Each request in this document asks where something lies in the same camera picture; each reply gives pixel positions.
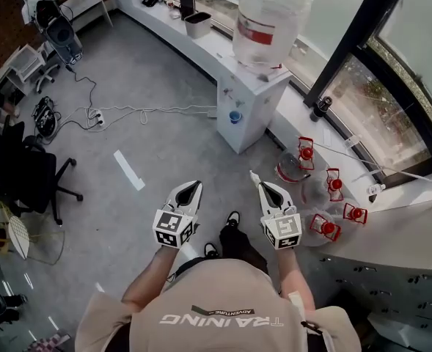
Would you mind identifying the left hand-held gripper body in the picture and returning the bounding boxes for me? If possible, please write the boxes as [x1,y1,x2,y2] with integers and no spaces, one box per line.
[152,202,199,249]

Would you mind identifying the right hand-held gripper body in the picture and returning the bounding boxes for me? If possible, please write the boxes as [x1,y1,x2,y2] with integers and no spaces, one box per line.
[260,204,303,251]

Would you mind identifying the person's right forearm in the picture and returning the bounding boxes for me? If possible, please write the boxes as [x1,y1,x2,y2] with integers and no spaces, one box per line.
[276,247,316,311]

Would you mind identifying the person's left forearm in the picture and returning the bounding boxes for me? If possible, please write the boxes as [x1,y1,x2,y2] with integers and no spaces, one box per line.
[122,246,183,307]

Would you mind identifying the empty water jug red label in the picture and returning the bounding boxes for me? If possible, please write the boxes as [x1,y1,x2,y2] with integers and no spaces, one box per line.
[276,136,315,185]

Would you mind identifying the black and white right shoe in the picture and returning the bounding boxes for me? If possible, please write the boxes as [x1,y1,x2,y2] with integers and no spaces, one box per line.
[224,210,241,229]

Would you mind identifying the black trousers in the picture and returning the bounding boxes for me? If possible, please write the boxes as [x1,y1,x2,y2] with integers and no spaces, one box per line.
[219,224,271,275]

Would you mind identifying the white water dispenser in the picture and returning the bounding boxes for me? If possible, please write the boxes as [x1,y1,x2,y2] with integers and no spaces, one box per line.
[215,55,292,155]

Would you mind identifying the beige printed t-shirt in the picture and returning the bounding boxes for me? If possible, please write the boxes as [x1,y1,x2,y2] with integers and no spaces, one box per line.
[74,258,363,352]

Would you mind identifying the black thermos bottle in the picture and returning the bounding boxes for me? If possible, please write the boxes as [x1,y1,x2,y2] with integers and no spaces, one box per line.
[310,95,333,122]

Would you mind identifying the white power strip with plugs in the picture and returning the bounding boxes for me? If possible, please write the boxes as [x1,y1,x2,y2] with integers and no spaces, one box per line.
[88,109,105,128]

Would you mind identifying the grey metal locker cabinet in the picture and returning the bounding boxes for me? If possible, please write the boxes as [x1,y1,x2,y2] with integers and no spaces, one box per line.
[318,196,432,331]

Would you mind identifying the black office chair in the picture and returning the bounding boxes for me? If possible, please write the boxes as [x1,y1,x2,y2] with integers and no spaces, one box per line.
[0,121,84,227]

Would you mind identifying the black framed window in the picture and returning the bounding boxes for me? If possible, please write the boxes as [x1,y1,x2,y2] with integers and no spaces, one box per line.
[142,0,432,190]

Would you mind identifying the red white checkered cloth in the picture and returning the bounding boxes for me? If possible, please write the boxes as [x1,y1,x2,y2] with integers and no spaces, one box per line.
[28,334,72,352]

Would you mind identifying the beige waste bin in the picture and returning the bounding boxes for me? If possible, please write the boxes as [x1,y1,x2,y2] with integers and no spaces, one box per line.
[184,11,213,40]

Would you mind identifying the large clear water jug blue cap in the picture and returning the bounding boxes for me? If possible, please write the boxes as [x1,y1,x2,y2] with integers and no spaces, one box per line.
[232,0,314,70]

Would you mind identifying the white swivel chair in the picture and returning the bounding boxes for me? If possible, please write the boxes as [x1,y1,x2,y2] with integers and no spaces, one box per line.
[8,44,62,95]

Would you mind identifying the white shelf desk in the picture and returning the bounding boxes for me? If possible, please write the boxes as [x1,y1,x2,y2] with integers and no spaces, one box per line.
[15,0,114,33]

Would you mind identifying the white extension cord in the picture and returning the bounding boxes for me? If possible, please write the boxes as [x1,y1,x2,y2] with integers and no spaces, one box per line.
[59,103,219,133]

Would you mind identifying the black cable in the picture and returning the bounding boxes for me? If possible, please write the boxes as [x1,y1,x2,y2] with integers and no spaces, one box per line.
[65,63,100,112]

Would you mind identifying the black equipment with cables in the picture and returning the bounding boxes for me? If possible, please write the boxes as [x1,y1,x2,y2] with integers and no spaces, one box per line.
[32,95,62,139]

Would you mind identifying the yellow wire frame chair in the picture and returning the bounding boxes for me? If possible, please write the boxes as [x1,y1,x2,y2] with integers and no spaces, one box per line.
[0,199,66,267]

